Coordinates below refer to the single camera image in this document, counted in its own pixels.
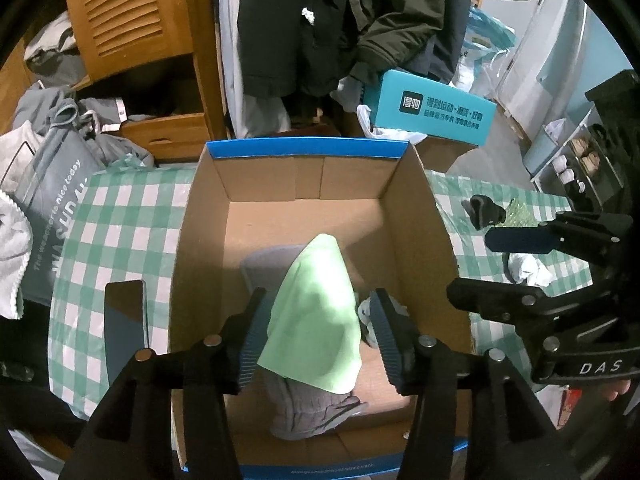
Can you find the green sparkly cloth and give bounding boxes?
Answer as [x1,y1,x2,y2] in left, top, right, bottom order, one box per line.
[501,198,539,228]

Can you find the grey fuzzy sock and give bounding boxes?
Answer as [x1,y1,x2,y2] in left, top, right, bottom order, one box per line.
[356,292,410,349]

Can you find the grey green cloth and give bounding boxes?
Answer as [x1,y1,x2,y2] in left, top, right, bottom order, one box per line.
[241,233,368,441]

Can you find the white plastic bag bundle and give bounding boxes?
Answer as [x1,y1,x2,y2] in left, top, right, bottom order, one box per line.
[504,252,554,288]

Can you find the black sock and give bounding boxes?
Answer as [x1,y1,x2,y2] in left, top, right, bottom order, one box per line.
[461,195,506,231]

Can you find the metal shoe rack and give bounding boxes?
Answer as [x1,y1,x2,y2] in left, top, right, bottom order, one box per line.
[530,105,624,211]

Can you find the light blue trash bin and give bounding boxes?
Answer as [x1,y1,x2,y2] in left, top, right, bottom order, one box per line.
[523,118,567,177]

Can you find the green white checkered tablecloth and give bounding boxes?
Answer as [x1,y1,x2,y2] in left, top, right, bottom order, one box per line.
[48,165,570,419]

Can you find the white towel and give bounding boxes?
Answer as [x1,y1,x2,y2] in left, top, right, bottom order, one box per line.
[0,192,32,321]

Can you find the blue cardboard storage box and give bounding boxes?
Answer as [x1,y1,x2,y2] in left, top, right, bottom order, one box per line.
[168,138,471,479]

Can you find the grey printed tote bag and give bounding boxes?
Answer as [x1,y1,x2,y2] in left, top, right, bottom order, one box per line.
[14,128,104,306]

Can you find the teal shoe box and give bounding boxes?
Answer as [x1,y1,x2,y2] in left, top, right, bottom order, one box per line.
[362,70,497,146]

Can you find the blue white plastic bags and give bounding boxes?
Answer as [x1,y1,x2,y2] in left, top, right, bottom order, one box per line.
[451,6,518,99]

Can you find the white plastic bag under box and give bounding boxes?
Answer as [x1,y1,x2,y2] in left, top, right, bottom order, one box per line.
[354,103,429,146]

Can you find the grey clothes pile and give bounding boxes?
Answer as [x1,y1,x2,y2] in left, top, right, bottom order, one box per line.
[12,11,155,167]

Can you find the wooden louvered cabinet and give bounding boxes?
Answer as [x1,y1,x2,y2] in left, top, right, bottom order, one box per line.
[0,0,229,164]

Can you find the hanging dark jackets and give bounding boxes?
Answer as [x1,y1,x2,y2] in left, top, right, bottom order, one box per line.
[218,0,472,139]

